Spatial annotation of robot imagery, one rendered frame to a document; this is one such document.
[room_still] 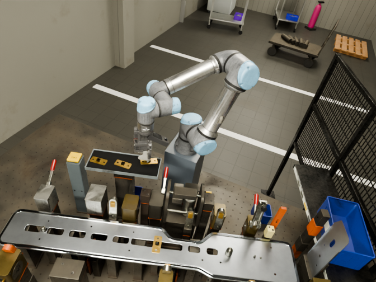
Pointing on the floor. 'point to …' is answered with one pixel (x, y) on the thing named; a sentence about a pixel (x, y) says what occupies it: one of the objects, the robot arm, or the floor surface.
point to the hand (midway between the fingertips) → (149, 159)
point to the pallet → (351, 47)
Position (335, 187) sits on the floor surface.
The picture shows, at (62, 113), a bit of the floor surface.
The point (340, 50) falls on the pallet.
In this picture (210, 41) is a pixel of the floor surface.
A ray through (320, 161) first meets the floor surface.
